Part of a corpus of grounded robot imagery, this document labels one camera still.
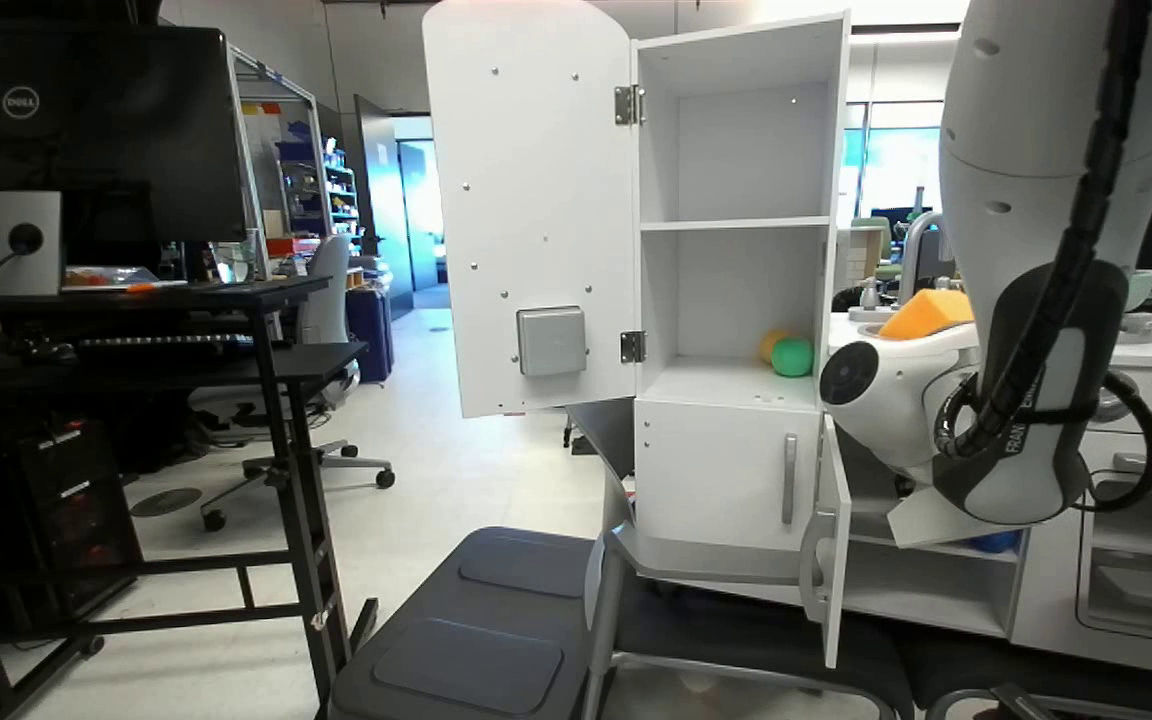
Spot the white box black circle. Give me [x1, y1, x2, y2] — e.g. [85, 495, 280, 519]
[0, 188, 67, 301]

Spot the white toy kitchen unit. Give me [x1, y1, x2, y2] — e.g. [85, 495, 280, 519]
[421, 0, 1152, 676]

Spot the black Dell monitor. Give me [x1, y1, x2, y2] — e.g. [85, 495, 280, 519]
[0, 22, 259, 255]

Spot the black desk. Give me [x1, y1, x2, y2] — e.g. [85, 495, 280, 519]
[0, 277, 370, 720]

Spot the office chair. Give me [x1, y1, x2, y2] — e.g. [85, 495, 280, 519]
[190, 231, 401, 537]

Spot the white tall cabinet door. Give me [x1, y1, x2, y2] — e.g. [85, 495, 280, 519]
[421, 0, 645, 421]

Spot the white oven door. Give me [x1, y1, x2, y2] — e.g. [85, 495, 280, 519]
[1081, 456, 1152, 653]

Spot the white door grey handle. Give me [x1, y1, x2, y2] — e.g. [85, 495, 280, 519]
[631, 398, 823, 551]

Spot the black computer tower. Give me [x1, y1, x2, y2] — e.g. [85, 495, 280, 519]
[8, 418, 148, 623]

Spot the white small cabinet door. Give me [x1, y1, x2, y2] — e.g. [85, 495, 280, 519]
[802, 411, 858, 674]

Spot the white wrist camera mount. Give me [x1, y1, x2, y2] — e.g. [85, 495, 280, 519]
[883, 486, 1010, 551]

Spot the black keyboard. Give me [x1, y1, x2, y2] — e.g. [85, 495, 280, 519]
[67, 331, 259, 358]

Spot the grey metal basin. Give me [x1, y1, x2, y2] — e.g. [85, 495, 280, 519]
[580, 523, 893, 720]

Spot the grey square door knob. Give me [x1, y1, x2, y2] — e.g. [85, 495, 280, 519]
[513, 301, 593, 381]

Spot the orange sponge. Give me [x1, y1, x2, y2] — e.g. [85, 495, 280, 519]
[877, 285, 976, 346]

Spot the yellow ball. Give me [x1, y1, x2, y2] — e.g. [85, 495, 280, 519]
[757, 324, 793, 372]

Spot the green cup on shelf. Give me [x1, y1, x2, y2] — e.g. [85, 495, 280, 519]
[768, 331, 818, 381]

